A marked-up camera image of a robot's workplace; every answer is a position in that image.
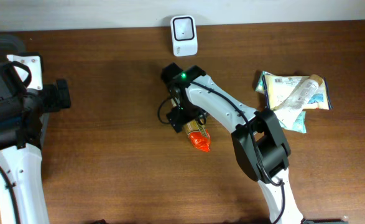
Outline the orange spaghetti pack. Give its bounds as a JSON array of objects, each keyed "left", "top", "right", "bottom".
[{"left": 183, "top": 120, "right": 211, "bottom": 152}]

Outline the yellow white snack bag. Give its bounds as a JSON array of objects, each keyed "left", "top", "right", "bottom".
[{"left": 265, "top": 75, "right": 333, "bottom": 110}]

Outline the white refill pouch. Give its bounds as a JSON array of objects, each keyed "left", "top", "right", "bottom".
[{"left": 274, "top": 75, "right": 323, "bottom": 129}]

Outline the mint green wipes pack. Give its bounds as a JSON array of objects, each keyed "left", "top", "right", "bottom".
[{"left": 279, "top": 111, "right": 307, "bottom": 134}]

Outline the green Kleenex tissue pack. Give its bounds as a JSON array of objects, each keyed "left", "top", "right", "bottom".
[{"left": 255, "top": 71, "right": 274, "bottom": 95}]

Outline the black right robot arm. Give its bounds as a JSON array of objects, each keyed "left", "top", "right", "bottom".
[{"left": 160, "top": 63, "right": 305, "bottom": 224}]

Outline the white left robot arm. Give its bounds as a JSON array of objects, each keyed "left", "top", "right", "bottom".
[{"left": 0, "top": 61, "right": 72, "bottom": 223}]

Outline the white barcode scanner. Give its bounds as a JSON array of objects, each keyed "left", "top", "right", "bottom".
[{"left": 170, "top": 15, "right": 198, "bottom": 57}]

